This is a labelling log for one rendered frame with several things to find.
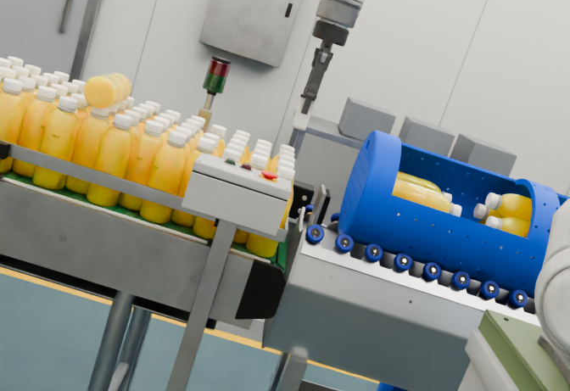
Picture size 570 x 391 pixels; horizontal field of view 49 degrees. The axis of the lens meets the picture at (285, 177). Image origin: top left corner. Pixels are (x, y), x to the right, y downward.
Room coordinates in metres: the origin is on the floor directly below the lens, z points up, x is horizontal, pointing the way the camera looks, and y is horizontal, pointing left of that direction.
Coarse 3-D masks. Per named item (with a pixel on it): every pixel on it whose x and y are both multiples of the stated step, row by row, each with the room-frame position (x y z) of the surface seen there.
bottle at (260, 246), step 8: (280, 176) 1.37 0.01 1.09; (288, 200) 1.36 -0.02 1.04; (288, 208) 1.37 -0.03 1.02; (280, 224) 1.36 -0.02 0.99; (248, 240) 1.37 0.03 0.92; (256, 240) 1.35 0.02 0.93; (264, 240) 1.35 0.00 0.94; (272, 240) 1.36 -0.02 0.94; (248, 248) 1.36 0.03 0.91; (256, 248) 1.35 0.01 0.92; (264, 248) 1.35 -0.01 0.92; (272, 248) 1.36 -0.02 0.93; (264, 256) 1.36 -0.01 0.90
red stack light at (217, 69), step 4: (212, 60) 1.87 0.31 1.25; (212, 64) 1.87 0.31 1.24; (216, 64) 1.87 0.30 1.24; (220, 64) 1.87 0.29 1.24; (224, 64) 1.87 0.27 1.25; (228, 64) 1.88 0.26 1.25; (208, 68) 1.89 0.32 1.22; (212, 68) 1.87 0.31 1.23; (216, 68) 1.87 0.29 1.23; (220, 68) 1.87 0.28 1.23; (224, 68) 1.87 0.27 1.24; (228, 68) 1.89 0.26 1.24; (212, 72) 1.87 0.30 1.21; (216, 72) 1.87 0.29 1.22; (220, 72) 1.87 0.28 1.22; (224, 72) 1.88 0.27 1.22; (228, 72) 1.89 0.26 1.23; (224, 76) 1.88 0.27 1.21
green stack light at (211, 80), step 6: (204, 78) 1.89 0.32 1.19; (210, 78) 1.87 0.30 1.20; (216, 78) 1.87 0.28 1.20; (222, 78) 1.87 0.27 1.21; (204, 84) 1.88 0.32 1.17; (210, 84) 1.87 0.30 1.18; (216, 84) 1.87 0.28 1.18; (222, 84) 1.88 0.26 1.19; (210, 90) 1.87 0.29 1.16; (216, 90) 1.87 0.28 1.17; (222, 90) 1.89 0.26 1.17
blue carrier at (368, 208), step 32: (384, 160) 1.45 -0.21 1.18; (416, 160) 1.67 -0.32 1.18; (448, 160) 1.63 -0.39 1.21; (352, 192) 1.56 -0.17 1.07; (384, 192) 1.42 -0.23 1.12; (448, 192) 1.71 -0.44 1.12; (480, 192) 1.70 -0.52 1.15; (512, 192) 1.68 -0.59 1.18; (544, 192) 1.53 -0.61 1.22; (352, 224) 1.44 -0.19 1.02; (384, 224) 1.43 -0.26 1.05; (416, 224) 1.43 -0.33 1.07; (448, 224) 1.43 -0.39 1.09; (480, 224) 1.43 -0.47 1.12; (544, 224) 1.46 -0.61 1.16; (416, 256) 1.48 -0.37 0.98; (448, 256) 1.45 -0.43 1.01; (480, 256) 1.44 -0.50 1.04; (512, 256) 1.44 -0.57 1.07; (544, 256) 1.44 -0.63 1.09; (512, 288) 1.50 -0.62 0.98
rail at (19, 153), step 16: (16, 144) 1.32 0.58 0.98; (32, 160) 1.32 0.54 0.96; (48, 160) 1.32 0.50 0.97; (64, 160) 1.32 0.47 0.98; (80, 176) 1.32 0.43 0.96; (96, 176) 1.32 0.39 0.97; (112, 176) 1.33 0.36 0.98; (128, 192) 1.33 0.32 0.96; (144, 192) 1.33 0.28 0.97; (160, 192) 1.33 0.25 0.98; (176, 208) 1.33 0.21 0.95
